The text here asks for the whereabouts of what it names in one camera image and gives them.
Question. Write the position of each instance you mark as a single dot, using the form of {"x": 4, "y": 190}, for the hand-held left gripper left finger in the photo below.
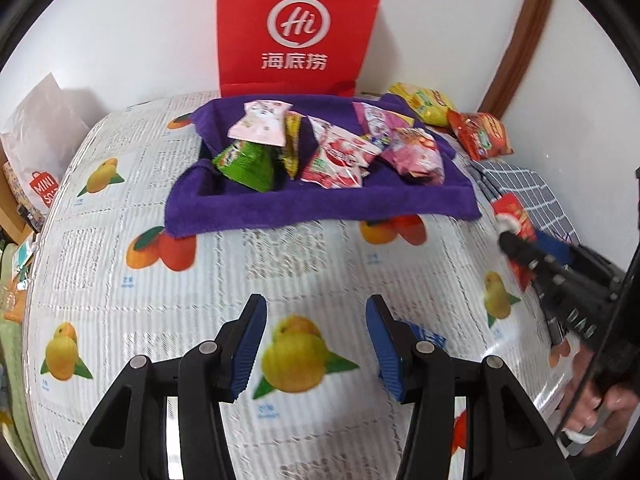
{"x": 247, "y": 345}

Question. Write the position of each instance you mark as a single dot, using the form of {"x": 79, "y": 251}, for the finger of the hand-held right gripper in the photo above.
{"x": 555, "y": 252}
{"x": 525, "y": 257}

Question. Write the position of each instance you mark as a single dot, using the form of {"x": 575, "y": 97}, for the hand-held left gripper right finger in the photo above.
{"x": 385, "y": 340}

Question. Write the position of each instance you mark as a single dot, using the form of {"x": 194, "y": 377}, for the red snack packet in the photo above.
{"x": 515, "y": 215}

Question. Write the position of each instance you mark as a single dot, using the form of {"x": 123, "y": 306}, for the pink round logo snack packet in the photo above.
{"x": 417, "y": 157}

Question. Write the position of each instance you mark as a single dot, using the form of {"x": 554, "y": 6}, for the purple towel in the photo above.
{"x": 310, "y": 205}

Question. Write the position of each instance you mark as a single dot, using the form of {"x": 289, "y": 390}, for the green snack packet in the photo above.
{"x": 247, "y": 165}

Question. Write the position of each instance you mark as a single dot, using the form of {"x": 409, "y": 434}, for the yellow edged snack packet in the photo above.
{"x": 406, "y": 120}

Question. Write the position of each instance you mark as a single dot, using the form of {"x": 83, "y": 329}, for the white lychee candy packet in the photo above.
{"x": 335, "y": 160}

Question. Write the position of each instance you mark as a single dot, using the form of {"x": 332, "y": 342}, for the long pink white snack bar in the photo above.
{"x": 375, "y": 120}

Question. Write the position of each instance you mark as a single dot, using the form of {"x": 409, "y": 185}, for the gold snack packet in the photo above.
{"x": 291, "y": 145}

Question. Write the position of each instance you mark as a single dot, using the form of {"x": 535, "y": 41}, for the pale pink snack packet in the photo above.
{"x": 317, "y": 132}

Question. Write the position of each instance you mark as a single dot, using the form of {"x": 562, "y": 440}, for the small white pink packet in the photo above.
{"x": 260, "y": 122}

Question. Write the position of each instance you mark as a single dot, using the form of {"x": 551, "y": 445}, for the person's right hand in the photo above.
{"x": 582, "y": 400}

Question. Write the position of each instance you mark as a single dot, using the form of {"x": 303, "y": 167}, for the grey checked cloth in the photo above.
{"x": 530, "y": 185}

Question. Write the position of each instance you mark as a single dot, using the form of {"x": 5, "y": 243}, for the orange chips bag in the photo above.
{"x": 482, "y": 132}

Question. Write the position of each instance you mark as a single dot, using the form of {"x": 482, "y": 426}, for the yellow chips bag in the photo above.
{"x": 430, "y": 105}

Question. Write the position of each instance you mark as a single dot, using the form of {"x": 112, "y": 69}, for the wooden headboard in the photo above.
{"x": 12, "y": 185}

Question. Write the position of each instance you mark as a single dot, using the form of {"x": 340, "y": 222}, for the white shopping bag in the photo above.
{"x": 40, "y": 125}

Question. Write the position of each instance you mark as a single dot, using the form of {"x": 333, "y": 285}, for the red paper bag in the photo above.
{"x": 240, "y": 35}

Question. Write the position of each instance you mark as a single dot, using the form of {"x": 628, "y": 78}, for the brown door frame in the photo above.
{"x": 530, "y": 35}

